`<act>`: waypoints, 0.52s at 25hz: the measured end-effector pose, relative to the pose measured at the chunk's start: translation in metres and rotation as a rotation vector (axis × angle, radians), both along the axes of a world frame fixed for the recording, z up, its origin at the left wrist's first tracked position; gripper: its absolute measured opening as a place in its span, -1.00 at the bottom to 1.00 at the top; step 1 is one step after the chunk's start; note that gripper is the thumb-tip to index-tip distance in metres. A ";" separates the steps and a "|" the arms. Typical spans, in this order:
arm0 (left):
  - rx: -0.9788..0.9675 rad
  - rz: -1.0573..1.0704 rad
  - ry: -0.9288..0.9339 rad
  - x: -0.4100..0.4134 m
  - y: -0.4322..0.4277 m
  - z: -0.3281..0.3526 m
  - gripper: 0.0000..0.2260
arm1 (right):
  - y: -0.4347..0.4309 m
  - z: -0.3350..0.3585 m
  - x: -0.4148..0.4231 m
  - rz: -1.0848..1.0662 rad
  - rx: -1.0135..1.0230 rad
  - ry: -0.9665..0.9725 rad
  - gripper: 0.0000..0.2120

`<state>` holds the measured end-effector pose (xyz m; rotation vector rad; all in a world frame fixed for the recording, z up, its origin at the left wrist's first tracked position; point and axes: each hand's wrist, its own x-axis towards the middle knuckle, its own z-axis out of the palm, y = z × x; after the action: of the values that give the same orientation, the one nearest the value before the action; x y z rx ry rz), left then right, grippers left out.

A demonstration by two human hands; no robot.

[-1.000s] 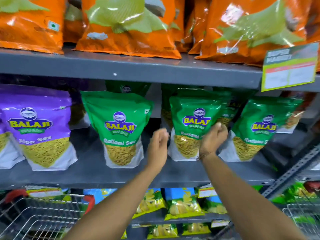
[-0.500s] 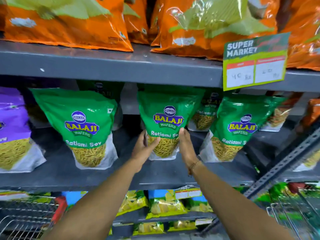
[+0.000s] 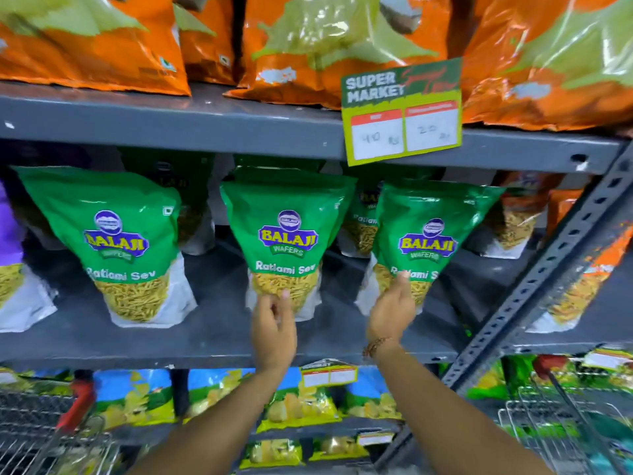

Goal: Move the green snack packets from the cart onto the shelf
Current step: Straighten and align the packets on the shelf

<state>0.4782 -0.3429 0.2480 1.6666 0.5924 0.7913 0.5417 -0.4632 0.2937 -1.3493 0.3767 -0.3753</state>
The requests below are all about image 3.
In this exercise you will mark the person's right hand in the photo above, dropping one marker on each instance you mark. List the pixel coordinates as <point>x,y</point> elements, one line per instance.
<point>390,316</point>

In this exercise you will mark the person's left hand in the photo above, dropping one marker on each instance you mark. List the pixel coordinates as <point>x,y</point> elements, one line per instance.
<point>274,336</point>

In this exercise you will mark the person's left thumb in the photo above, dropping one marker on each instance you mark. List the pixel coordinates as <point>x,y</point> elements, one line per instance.
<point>286,305</point>

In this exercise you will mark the person's right fingers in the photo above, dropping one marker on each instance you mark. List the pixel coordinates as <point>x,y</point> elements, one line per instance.
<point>399,289</point>

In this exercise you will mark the green snack packet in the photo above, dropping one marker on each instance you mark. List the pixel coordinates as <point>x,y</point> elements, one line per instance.
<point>190,192</point>
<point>425,222</point>
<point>118,227</point>
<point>361,217</point>
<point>287,217</point>

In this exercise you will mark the person's right forearm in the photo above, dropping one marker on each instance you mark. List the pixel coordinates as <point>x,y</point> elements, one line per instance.
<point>445,420</point>

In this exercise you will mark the person's left forearm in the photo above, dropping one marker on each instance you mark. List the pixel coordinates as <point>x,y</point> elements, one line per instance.
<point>222,425</point>

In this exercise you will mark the yellow price sign card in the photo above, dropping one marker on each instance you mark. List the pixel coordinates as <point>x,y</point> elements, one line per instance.
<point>329,374</point>
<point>608,358</point>

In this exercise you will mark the blue yellow chips packet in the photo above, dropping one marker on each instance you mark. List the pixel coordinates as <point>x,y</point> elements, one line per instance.
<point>212,390</point>
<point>371,395</point>
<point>301,405</point>
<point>136,398</point>

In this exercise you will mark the green yellow chips packet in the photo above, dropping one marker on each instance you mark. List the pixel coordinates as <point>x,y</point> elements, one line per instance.
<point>487,383</point>

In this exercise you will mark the small orange snack packet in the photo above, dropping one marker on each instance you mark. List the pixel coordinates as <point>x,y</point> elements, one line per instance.
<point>517,222</point>
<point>578,291</point>

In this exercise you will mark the grey slotted shelf upright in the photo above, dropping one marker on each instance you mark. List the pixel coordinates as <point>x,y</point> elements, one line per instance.
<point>539,286</point>

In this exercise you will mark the small white shelf label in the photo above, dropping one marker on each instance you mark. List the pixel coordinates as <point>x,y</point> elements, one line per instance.
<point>375,438</point>

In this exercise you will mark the green price sign card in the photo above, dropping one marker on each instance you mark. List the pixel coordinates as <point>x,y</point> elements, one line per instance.
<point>400,113</point>

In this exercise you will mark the large orange snack packet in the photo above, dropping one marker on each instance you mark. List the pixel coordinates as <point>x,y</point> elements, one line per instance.
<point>321,39</point>
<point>205,44</point>
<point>549,59</point>
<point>89,49</point>

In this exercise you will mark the purple snack packet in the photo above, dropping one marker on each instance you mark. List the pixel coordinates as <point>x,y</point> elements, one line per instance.
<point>12,272</point>

